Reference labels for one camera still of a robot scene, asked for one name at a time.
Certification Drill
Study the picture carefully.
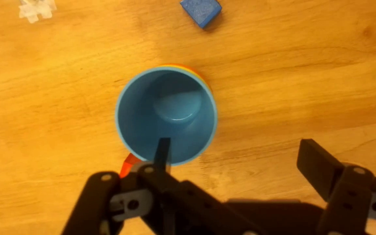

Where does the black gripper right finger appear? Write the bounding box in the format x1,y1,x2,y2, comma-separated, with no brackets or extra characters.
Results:
297,138,376,235

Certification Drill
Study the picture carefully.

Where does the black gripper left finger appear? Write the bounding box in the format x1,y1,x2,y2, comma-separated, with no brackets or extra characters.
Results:
62,136,225,235

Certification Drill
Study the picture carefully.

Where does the blue plastic cup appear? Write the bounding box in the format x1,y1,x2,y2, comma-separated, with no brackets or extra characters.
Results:
115,65,220,167

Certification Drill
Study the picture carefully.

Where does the red cube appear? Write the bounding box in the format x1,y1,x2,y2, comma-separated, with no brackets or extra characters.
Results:
119,152,145,180

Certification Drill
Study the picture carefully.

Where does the blue cube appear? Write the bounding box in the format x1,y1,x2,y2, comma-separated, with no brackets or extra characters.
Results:
179,0,224,29

